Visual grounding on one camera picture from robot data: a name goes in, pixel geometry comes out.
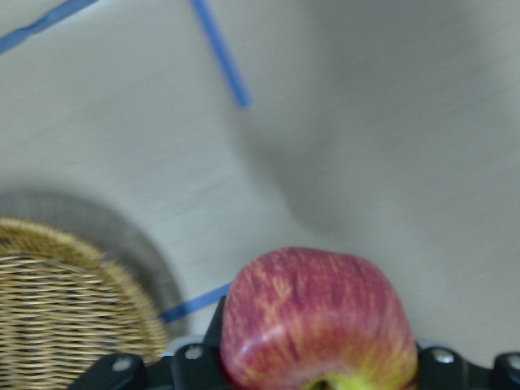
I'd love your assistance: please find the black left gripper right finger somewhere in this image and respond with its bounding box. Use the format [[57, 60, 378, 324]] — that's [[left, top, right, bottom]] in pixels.
[[418, 344, 519, 390]]

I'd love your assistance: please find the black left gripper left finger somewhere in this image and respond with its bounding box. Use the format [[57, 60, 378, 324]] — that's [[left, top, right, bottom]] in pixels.
[[68, 297, 228, 390]]

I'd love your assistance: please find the yellowish red apple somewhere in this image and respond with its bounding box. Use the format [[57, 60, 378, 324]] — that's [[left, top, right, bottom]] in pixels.
[[220, 248, 418, 389]]

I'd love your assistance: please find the round wicker basket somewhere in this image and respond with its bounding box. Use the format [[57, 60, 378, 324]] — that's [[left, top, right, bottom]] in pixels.
[[1, 217, 168, 389]]

